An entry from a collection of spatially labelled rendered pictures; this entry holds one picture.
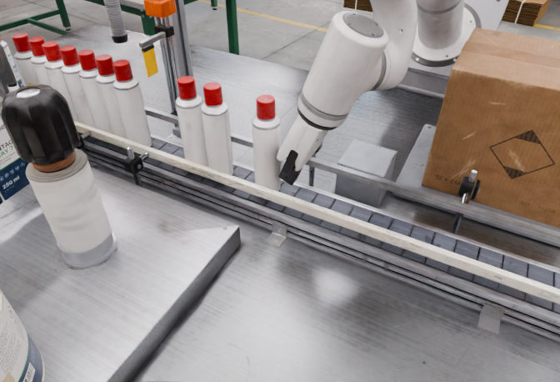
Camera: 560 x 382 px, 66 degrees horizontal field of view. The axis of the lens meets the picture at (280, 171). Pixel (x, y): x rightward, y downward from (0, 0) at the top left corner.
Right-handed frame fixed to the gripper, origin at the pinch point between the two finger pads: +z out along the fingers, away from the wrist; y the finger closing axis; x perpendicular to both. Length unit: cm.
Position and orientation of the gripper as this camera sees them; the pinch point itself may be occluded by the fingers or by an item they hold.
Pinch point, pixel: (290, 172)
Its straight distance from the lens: 81.3
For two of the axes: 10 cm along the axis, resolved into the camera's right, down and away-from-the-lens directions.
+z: -3.0, 6.4, 7.1
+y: -4.7, 5.4, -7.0
